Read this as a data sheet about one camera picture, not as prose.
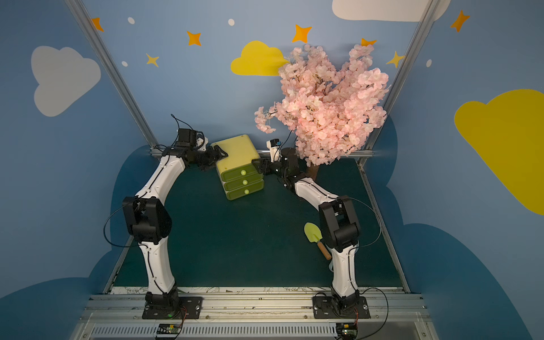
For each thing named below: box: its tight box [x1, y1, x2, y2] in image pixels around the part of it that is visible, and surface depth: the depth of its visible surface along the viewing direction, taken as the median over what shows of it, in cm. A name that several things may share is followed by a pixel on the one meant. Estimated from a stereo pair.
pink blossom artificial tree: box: [255, 43, 389, 181], surface depth 69 cm
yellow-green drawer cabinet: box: [211, 134, 265, 201], surface depth 97 cm
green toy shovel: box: [303, 222, 332, 261], surface depth 95 cm
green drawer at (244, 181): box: [223, 172, 265, 192], surface depth 100 cm
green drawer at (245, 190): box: [225, 179, 265, 201], surface depth 104 cm
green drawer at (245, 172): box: [221, 162, 263, 183], surface depth 93 cm
